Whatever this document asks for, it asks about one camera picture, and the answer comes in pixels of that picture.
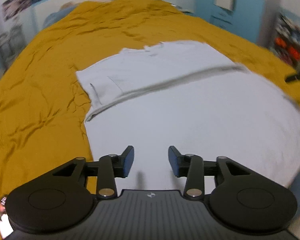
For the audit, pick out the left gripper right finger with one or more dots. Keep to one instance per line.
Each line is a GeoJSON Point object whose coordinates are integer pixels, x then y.
{"type": "Point", "coordinates": [191, 167]}

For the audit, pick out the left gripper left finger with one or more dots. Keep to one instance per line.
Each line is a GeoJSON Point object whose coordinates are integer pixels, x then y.
{"type": "Point", "coordinates": [110, 167]}

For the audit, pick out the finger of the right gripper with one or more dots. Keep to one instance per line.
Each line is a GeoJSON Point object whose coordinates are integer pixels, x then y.
{"type": "Point", "coordinates": [293, 77]}

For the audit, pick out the white Nevada sweatshirt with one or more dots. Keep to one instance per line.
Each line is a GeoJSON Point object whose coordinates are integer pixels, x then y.
{"type": "Point", "coordinates": [188, 95]}

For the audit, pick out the shoe rack with shoes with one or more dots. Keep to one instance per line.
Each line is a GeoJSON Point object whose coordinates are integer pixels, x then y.
{"type": "Point", "coordinates": [285, 41]}

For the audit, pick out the blue white wardrobe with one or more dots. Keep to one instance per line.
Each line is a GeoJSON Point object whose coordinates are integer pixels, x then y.
{"type": "Point", "coordinates": [240, 17]}

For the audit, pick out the mustard yellow bed quilt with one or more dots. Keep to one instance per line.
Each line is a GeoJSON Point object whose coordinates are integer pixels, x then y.
{"type": "Point", "coordinates": [42, 106]}

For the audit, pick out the smartphone with lit screen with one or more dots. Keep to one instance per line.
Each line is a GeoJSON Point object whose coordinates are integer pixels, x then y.
{"type": "Point", "coordinates": [5, 226]}

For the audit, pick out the grey metal chair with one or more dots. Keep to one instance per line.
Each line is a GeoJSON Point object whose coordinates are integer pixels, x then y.
{"type": "Point", "coordinates": [12, 44]}

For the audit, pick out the blue pillow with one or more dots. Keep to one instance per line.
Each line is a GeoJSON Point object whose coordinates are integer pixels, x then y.
{"type": "Point", "coordinates": [54, 17]}

